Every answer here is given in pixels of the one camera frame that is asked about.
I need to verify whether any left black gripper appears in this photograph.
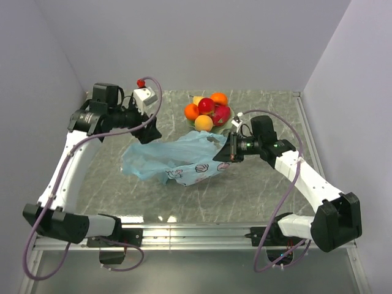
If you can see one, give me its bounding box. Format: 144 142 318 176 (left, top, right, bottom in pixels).
109 96 162 143

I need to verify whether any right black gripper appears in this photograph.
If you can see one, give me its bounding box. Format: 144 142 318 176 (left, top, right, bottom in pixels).
213 131 262 163

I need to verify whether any yellow-orange fake peach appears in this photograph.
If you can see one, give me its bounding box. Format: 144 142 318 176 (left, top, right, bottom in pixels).
194 115 214 132

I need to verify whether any red fake dragon fruit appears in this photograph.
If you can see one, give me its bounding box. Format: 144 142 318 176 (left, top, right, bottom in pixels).
211 105 231 127

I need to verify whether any light blue plastic bag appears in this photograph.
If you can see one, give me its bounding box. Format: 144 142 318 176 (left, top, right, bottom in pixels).
121 130 230 186

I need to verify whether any orange fake tangerine front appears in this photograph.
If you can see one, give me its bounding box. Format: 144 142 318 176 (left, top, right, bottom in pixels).
184 103 199 121

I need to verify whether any orange fake tangerine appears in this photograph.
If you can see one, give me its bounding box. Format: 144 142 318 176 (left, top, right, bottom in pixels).
184 103 199 121
210 92 228 106

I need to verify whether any red fake apple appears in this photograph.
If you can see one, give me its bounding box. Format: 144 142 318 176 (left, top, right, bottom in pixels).
198 97 216 115

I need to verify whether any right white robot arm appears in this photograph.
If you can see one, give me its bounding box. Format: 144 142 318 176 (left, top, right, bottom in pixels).
214 115 362 252

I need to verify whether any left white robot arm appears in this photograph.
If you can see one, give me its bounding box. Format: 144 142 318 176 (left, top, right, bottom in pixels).
23 78 162 246

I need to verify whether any orange fake tangerine back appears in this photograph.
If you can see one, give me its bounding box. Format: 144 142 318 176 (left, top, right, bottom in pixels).
210 92 228 106

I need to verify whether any yellow fake lemon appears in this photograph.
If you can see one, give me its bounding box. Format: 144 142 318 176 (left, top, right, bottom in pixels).
192 96 203 106

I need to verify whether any green leaf-shaped plate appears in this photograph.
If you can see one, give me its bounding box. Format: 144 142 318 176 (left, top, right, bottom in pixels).
186 108 235 134

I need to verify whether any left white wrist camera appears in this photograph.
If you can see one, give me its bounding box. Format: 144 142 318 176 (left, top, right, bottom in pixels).
132 87 158 113

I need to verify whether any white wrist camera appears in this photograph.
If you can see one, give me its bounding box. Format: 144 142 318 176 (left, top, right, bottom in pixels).
132 87 158 113
232 112 243 129

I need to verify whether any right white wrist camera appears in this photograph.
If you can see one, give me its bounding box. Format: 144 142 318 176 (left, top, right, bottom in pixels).
232 112 243 129

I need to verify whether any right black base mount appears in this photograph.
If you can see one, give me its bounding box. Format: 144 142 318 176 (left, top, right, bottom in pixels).
245 224 301 262

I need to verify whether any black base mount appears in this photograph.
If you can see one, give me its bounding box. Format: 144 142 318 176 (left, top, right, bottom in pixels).
245 224 301 262
86 228 143 266

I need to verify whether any aluminium right side rail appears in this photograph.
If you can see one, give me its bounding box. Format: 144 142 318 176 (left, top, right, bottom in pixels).
292 91 339 221

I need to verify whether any aluminium rail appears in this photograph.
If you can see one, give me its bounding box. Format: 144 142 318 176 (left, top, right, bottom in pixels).
32 225 358 252
292 91 339 221

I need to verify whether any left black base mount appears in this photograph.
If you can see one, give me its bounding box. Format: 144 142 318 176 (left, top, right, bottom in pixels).
86 228 143 266

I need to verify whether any aluminium front rail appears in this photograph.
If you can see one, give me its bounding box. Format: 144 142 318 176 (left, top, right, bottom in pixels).
32 225 358 252

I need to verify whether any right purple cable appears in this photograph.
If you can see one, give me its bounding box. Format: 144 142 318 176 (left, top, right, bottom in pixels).
241 109 310 273

